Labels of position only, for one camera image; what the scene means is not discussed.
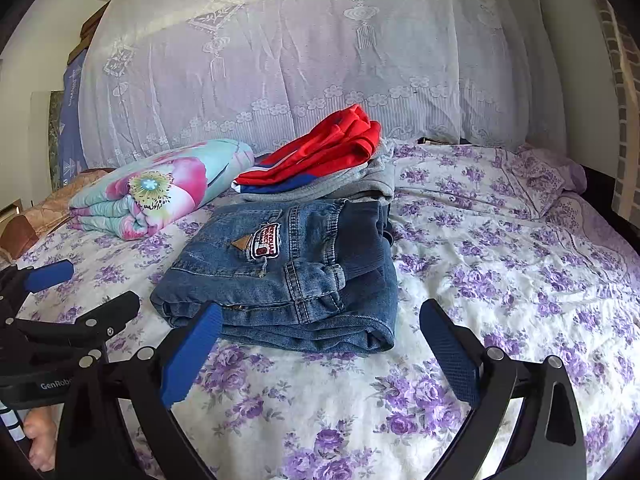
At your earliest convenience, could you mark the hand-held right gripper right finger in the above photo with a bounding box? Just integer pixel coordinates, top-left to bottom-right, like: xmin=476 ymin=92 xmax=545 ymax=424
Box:
xmin=419 ymin=299 xmax=587 ymax=480

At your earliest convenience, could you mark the black white striped cloth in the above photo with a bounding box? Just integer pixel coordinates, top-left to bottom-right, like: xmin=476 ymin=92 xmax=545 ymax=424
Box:
xmin=0 ymin=400 xmax=27 ymax=443

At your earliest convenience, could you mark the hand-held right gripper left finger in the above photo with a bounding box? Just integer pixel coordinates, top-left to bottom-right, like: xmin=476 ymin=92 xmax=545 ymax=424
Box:
xmin=55 ymin=302 xmax=224 ymax=480

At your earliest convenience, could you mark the folded grey garment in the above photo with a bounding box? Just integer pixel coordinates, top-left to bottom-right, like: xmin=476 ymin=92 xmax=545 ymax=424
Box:
xmin=240 ymin=140 xmax=396 ymax=206

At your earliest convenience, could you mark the orange brown pillow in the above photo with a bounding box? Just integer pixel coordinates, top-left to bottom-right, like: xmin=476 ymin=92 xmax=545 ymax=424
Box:
xmin=0 ymin=167 xmax=116 ymax=256

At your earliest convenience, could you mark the white lace cover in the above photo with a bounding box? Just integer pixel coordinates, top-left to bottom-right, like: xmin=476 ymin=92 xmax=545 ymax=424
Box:
xmin=77 ymin=0 xmax=546 ymax=171

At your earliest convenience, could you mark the person's left hand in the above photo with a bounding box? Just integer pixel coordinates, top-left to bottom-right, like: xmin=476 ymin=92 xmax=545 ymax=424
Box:
xmin=22 ymin=406 xmax=62 ymax=472

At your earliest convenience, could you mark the brick pattern curtain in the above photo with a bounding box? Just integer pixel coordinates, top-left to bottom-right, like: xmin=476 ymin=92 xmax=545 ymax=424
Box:
xmin=585 ymin=0 xmax=640 ymax=211

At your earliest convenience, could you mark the brown wooden furniture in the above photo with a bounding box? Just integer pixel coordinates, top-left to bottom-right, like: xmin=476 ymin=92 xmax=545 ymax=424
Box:
xmin=70 ymin=2 xmax=111 ymax=61

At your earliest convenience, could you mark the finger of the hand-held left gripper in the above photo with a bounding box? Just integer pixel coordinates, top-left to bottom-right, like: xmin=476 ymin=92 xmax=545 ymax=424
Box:
xmin=0 ymin=259 xmax=75 ymax=311
xmin=15 ymin=290 xmax=141 ymax=356

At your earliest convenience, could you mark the blue printed cloth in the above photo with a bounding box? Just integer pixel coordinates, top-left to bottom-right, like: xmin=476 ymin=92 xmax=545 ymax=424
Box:
xmin=57 ymin=52 xmax=88 ymax=181

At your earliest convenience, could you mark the purple floral bedspread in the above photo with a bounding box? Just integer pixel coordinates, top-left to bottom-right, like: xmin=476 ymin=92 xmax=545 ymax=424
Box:
xmin=0 ymin=140 xmax=640 ymax=480

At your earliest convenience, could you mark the folded red blue garment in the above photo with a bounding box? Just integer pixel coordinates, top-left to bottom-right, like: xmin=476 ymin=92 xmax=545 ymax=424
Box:
xmin=235 ymin=104 xmax=382 ymax=188

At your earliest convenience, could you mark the folded teal pink floral quilt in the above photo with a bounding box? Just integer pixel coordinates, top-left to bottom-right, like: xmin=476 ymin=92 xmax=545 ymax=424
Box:
xmin=68 ymin=139 xmax=256 ymax=241

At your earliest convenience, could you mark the green marble panel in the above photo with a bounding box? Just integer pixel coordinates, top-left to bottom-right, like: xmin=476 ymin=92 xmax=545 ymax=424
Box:
xmin=47 ymin=90 xmax=66 ymax=181

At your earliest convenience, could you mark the purple floral pillow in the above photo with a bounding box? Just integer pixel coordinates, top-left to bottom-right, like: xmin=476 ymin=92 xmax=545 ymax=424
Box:
xmin=395 ymin=142 xmax=587 ymax=221

